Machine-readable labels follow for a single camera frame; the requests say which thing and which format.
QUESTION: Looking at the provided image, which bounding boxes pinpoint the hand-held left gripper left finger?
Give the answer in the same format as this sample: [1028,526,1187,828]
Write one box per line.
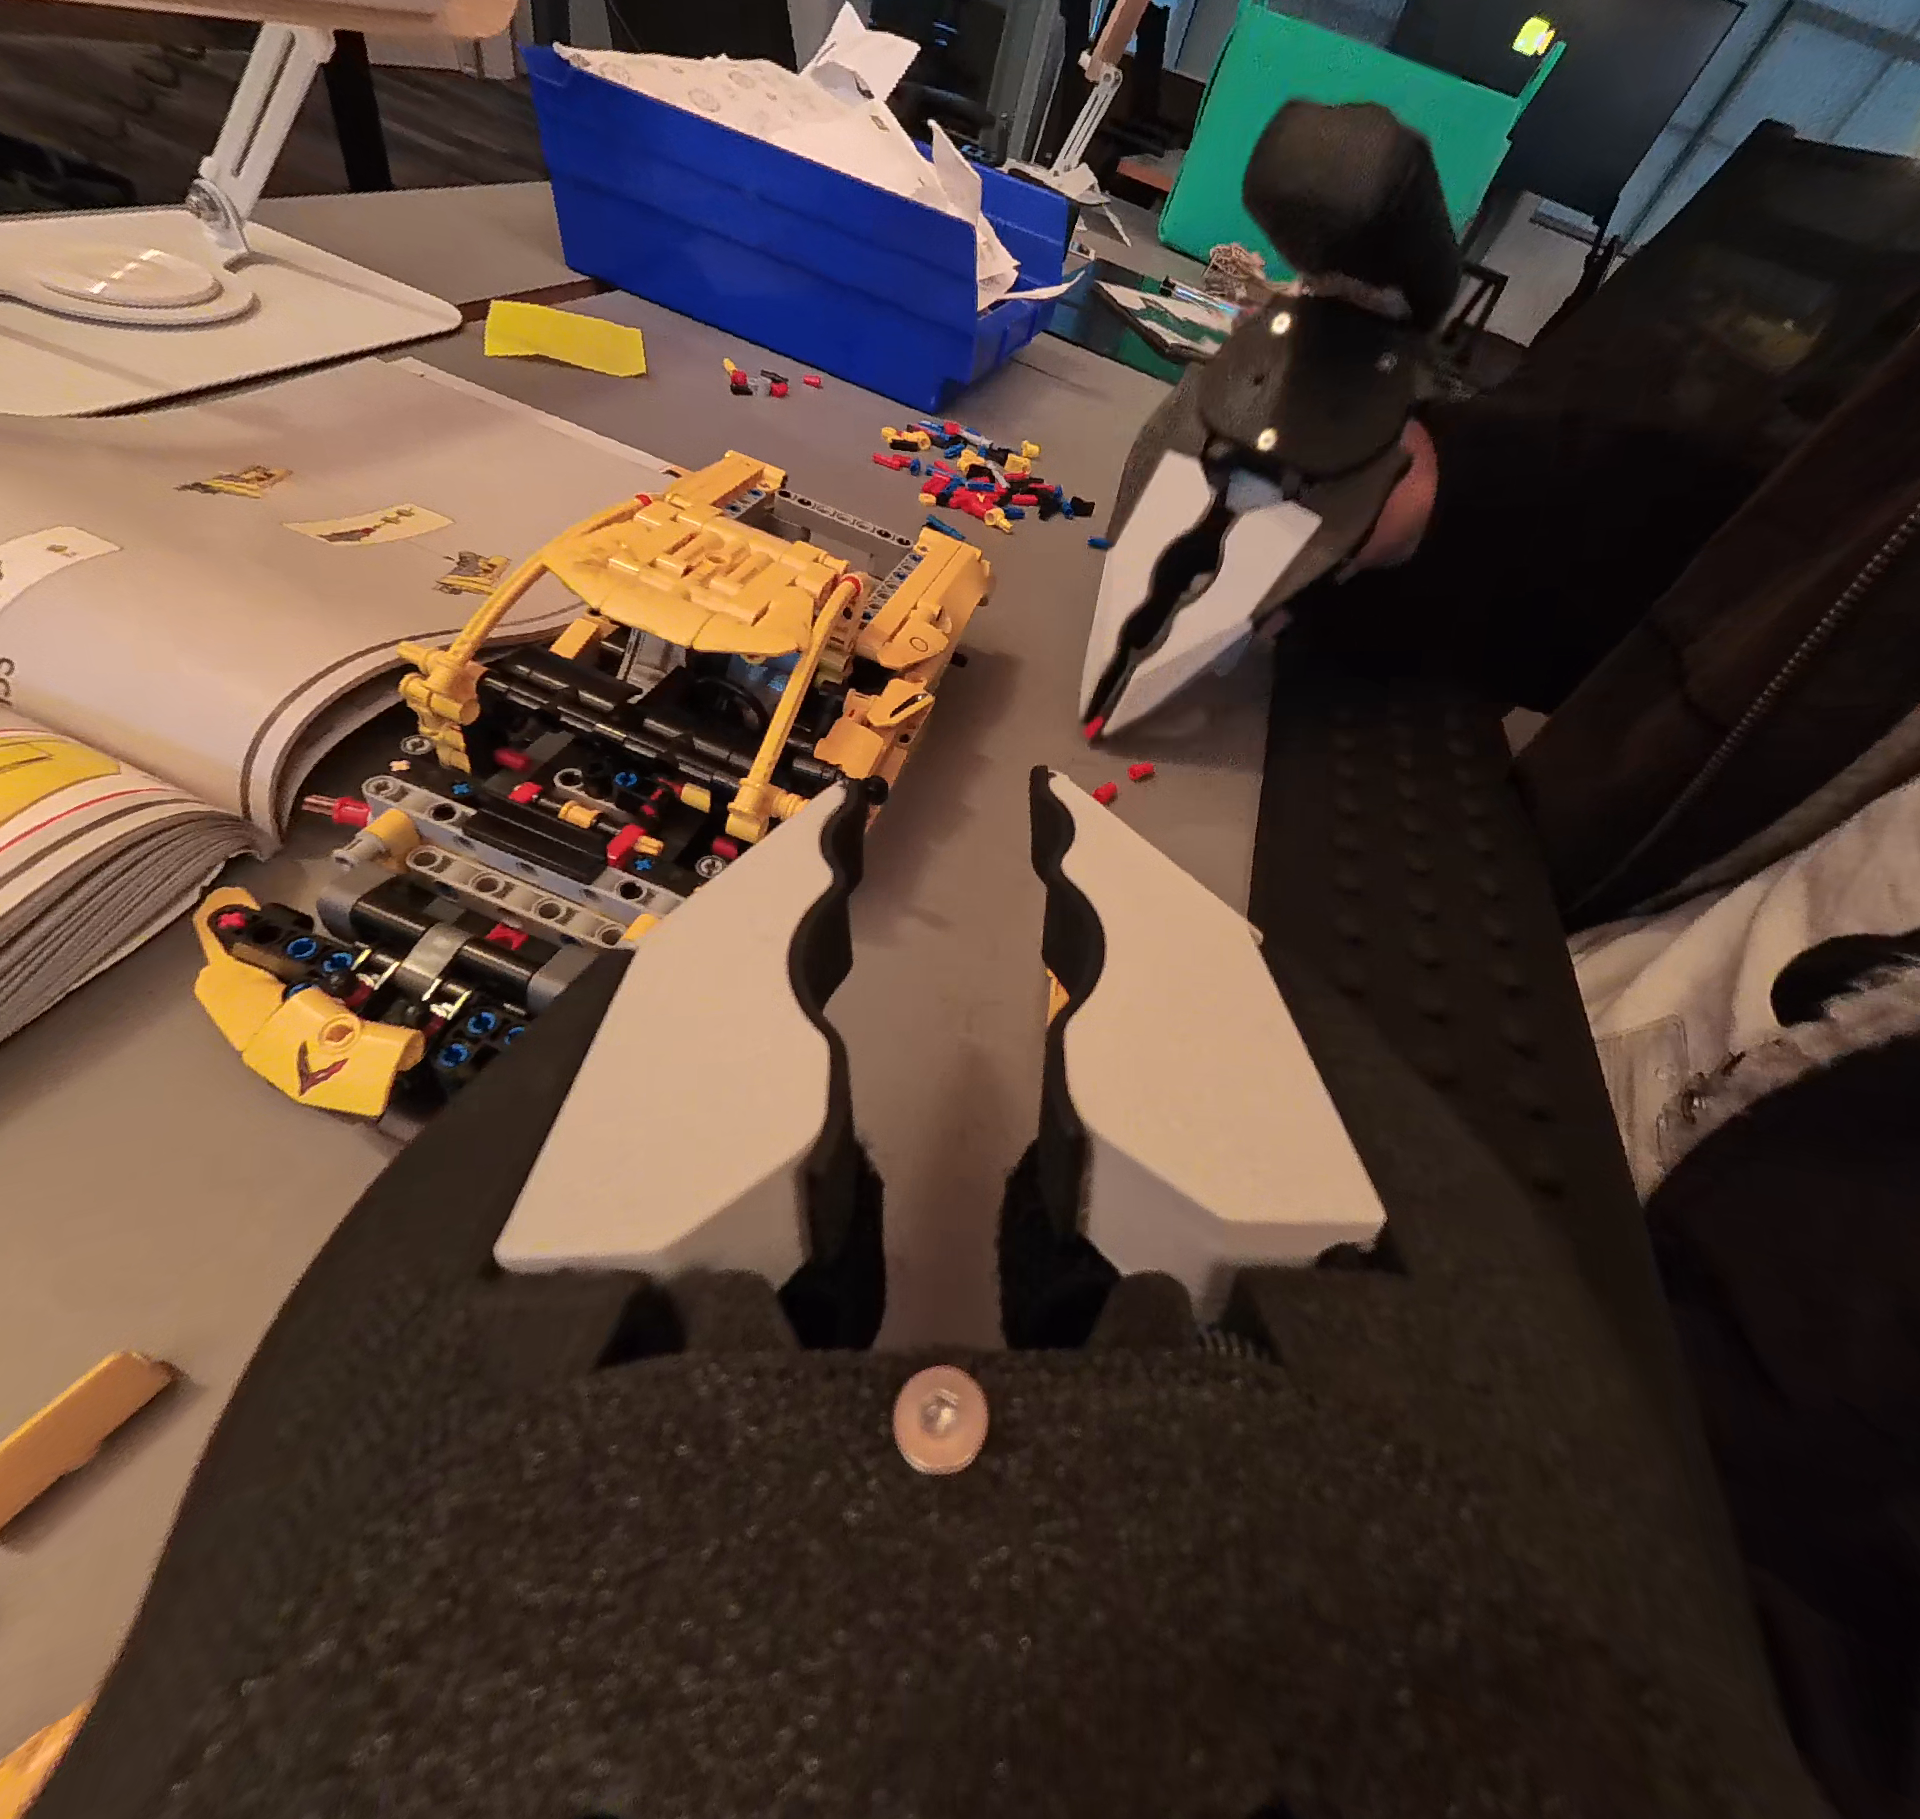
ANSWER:
[491,786,889,1312]

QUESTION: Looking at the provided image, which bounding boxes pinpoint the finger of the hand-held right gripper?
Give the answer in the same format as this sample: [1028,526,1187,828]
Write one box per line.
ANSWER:
[1081,458,1224,742]
[1150,488,1352,726]

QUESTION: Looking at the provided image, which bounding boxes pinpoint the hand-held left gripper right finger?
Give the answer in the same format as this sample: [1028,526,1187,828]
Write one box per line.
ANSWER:
[1009,770,1389,1326]

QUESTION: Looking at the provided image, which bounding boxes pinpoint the yellow brick car model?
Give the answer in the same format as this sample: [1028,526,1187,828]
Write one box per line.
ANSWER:
[191,456,999,1122]

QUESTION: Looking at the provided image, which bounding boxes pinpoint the pile of yellow brick pieces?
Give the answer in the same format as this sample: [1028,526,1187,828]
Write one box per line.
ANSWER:
[0,1350,183,1819]

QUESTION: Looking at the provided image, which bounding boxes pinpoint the person's right forearm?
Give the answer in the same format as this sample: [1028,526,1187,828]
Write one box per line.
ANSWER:
[1387,380,1698,712]

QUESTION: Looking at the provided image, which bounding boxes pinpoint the desk lamp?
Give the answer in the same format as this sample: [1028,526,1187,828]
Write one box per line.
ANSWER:
[1030,0,1209,193]

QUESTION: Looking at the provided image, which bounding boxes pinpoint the person's right hand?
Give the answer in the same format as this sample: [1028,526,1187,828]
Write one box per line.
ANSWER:
[1366,426,1448,576]

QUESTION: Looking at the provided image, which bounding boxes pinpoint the scattered coloured brick pieces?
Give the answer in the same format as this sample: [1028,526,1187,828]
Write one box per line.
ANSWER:
[720,351,1166,816]

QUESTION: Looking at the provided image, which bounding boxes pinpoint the dark green tray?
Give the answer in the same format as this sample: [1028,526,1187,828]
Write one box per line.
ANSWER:
[1044,255,1238,388]

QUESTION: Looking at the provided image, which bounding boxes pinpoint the green corrugated box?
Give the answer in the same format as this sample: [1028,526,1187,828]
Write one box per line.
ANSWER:
[1159,0,1573,281]

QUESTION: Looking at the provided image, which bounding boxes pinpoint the black studded mat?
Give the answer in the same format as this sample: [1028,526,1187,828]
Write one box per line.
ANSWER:
[1247,636,1688,1462]

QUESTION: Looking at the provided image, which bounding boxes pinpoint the black monitor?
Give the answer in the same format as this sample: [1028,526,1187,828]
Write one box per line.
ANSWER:
[1390,0,1753,209]

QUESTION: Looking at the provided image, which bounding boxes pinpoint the blue plastic bin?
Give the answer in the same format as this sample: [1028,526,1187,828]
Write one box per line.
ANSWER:
[523,45,1081,414]

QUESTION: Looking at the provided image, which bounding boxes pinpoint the white shirt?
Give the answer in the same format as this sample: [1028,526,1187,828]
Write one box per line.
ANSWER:
[1571,786,1920,1108]

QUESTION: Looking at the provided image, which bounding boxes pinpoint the white crumpled paper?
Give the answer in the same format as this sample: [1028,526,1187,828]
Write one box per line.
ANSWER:
[556,7,1028,307]

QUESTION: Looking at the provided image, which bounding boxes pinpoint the black fleece-lined jacket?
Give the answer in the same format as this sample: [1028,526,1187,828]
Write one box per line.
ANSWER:
[1500,127,1920,1819]

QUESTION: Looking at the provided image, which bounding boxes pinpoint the yellow paper sheet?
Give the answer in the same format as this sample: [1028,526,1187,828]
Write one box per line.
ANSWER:
[481,301,650,384]

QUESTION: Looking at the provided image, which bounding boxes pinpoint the open instruction booklet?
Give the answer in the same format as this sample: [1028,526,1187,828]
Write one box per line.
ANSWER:
[0,351,686,1048]

